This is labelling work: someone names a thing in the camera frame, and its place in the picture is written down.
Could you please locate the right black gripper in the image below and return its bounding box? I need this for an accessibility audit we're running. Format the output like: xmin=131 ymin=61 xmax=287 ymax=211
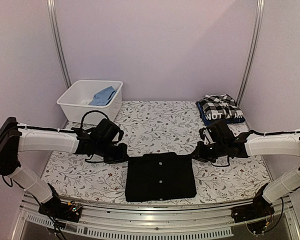
xmin=191 ymin=140 xmax=227 ymax=163

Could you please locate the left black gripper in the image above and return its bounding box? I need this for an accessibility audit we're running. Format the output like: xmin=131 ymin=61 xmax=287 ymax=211
xmin=95 ymin=140 xmax=130 ymax=165

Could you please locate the dark blue shirt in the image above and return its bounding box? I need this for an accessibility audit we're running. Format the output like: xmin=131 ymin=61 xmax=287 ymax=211
xmin=195 ymin=100 xmax=246 ymax=126

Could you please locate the black long sleeve shirt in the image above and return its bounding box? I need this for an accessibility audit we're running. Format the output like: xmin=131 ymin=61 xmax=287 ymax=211
xmin=125 ymin=152 xmax=197 ymax=202

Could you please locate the black white checkered shirt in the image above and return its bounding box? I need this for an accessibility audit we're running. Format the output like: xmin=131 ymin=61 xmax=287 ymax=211
xmin=199 ymin=94 xmax=244 ymax=121

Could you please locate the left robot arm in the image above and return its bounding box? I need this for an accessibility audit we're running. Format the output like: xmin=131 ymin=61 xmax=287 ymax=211
xmin=0 ymin=116 xmax=129 ymax=217

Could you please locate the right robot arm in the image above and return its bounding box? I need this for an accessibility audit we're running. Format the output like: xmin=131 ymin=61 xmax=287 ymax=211
xmin=191 ymin=120 xmax=300 ymax=218

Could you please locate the floral patterned tablecloth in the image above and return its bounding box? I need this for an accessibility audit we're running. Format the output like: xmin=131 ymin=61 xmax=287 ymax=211
xmin=41 ymin=101 xmax=271 ymax=206

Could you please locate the light blue shirt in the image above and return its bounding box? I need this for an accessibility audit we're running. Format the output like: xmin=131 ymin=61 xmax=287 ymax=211
xmin=89 ymin=86 xmax=117 ymax=106

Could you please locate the white plastic bin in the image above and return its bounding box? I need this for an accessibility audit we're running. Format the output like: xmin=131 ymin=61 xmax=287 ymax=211
xmin=56 ymin=80 xmax=124 ymax=123

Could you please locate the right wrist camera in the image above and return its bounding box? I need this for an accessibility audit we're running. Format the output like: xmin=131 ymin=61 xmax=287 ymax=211
xmin=199 ymin=127 xmax=214 ymax=145

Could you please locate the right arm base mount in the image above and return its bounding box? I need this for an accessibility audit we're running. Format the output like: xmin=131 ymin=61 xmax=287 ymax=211
xmin=231 ymin=200 xmax=275 ymax=223

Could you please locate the aluminium front rail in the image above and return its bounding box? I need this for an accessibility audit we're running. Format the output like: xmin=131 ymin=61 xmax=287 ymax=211
xmin=11 ymin=194 xmax=300 ymax=240

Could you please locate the right aluminium frame post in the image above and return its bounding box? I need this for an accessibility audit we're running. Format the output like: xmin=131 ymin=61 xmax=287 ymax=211
xmin=240 ymin=0 xmax=266 ymax=86

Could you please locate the aluminium frame post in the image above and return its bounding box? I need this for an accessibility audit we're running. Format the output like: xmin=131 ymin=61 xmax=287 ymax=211
xmin=46 ymin=0 xmax=72 ymax=89
xmin=240 ymin=0 xmax=266 ymax=86

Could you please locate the left aluminium frame post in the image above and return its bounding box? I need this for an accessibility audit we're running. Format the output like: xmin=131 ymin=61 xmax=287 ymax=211
xmin=46 ymin=0 xmax=72 ymax=89

